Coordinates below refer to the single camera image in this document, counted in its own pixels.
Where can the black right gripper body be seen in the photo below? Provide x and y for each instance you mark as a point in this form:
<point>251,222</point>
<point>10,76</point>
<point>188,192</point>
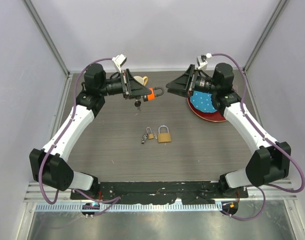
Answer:
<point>194,82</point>

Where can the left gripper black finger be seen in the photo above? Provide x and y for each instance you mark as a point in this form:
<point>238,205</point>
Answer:
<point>137,94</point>
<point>134,85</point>

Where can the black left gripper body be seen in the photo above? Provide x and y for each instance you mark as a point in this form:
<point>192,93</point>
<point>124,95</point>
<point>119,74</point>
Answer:
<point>124,80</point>

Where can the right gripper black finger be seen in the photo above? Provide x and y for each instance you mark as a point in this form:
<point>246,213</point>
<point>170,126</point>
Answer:
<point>181,93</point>
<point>183,82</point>

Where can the orange black padlock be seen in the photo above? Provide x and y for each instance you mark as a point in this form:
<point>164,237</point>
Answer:
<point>155,92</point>

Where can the small brass padlock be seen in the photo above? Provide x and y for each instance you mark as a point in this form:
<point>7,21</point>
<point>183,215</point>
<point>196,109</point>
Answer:
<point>150,134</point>

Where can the large brass padlock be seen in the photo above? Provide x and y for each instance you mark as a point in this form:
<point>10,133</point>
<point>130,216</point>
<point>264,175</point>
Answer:
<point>165,136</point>

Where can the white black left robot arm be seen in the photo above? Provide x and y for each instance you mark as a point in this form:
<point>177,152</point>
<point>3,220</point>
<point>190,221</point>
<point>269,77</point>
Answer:
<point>49,165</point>

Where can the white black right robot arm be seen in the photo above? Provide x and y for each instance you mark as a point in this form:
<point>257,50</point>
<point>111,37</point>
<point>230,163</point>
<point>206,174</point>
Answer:
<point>268,162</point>

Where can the yellow ceramic mug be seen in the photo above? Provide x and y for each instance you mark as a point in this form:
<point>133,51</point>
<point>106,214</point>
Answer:
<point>142,80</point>

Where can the blue dotted dish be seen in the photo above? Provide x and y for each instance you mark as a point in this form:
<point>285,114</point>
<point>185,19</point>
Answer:
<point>202,102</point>

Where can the dark red round plate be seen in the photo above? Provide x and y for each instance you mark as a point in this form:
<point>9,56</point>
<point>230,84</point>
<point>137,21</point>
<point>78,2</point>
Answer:
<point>210,113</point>

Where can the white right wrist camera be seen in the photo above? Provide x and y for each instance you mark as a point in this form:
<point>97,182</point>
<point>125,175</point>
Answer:
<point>202,61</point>

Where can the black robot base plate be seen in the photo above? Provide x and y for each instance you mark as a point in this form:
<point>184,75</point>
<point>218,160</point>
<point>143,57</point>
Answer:
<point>159,192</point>

